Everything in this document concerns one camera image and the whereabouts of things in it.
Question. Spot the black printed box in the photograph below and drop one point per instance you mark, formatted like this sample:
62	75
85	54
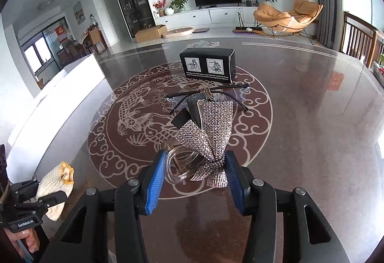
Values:
207	66

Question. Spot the round ceiling lamp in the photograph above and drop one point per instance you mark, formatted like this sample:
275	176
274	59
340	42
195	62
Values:
46	2

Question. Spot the rhinestone bow claw hair clip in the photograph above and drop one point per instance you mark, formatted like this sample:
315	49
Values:
216	122

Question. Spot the white storage container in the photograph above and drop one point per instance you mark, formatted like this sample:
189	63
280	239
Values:
60	92

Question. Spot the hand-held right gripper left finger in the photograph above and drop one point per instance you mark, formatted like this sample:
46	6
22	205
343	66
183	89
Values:
156	188

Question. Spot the orange lounge chair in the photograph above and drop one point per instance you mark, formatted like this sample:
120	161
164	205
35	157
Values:
276	18

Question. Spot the red flowers in vase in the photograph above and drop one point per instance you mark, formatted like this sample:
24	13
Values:
159	5

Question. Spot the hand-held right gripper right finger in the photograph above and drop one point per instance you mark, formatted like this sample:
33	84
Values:
235	188

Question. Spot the grey curtain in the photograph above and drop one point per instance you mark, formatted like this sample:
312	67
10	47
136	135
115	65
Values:
328	2

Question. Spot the white knit glove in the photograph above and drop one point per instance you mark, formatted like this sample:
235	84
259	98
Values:
55	179

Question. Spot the dark wooden chair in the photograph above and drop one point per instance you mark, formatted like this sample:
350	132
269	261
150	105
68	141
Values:
357	38

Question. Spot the framed wall painting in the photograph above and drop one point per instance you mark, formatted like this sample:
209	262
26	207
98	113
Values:
78	12

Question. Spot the cardboard box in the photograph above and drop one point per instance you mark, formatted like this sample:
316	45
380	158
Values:
150	33

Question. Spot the black glitter hair barrette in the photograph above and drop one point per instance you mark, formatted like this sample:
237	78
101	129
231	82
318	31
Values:
195	110

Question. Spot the black thin-framed glasses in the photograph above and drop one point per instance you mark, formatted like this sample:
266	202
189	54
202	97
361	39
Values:
246	89

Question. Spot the red door decoration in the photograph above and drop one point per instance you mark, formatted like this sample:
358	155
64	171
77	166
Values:
61	32

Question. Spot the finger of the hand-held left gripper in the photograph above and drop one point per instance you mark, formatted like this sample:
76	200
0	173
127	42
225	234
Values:
51	200
25	187

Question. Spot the wooden dining chair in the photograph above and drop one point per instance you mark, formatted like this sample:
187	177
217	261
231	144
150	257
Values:
97	39

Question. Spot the round beige floor basin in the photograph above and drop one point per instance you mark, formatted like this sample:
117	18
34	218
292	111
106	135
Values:
178	32

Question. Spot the person's left hand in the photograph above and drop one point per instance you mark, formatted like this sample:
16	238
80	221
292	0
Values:
31	240

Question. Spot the green potted plant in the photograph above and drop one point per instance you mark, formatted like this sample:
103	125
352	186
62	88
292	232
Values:
179	2

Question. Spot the white television cabinet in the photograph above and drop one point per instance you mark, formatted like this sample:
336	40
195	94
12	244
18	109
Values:
195	17

